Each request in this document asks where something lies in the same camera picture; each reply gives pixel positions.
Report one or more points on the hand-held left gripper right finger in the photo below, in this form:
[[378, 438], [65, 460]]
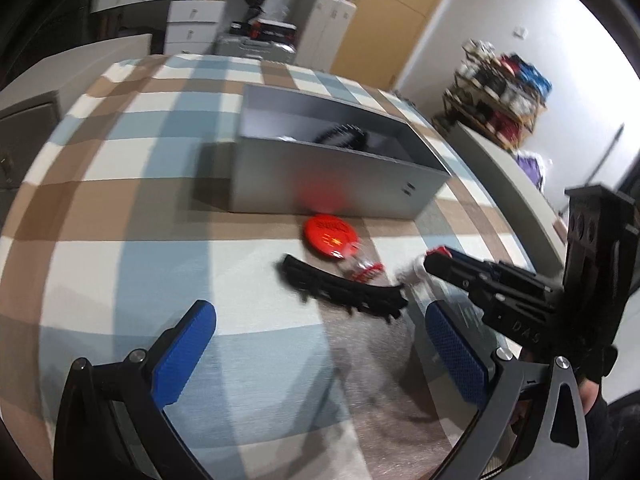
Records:
[[456, 355]]

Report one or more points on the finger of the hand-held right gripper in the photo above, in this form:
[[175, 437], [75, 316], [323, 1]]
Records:
[[520, 277], [515, 320]]

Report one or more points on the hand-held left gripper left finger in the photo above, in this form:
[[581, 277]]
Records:
[[184, 355]]

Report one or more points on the small white red ornament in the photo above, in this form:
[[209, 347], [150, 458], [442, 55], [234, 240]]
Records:
[[414, 270]]

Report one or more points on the long black hair clip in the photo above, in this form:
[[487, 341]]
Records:
[[340, 290]]

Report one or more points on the grey cardboard box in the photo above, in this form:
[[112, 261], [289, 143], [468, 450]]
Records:
[[320, 180]]

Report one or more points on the grey low cabinet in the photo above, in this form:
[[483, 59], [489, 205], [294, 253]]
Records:
[[505, 180]]

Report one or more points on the purple bag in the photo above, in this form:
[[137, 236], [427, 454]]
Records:
[[531, 170]]

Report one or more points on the checked tablecloth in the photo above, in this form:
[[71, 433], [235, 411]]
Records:
[[150, 240]]

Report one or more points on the red round badge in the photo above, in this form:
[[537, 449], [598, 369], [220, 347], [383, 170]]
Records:
[[327, 235]]

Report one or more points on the wooden shoe rack with shoes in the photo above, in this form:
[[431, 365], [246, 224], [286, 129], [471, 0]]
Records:
[[505, 85]]

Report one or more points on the wooden door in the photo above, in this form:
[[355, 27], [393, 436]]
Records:
[[395, 20]]

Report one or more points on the grey nightstand with drawers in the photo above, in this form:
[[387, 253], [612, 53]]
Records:
[[60, 75]]

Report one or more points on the white upright suitcase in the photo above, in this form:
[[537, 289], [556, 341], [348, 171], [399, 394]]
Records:
[[327, 35]]

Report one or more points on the silver suitcase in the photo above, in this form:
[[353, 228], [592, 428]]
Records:
[[257, 49]]

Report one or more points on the black red box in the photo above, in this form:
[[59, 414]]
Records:
[[274, 29]]

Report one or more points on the white dressing table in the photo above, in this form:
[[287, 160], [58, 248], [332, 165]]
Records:
[[170, 5]]

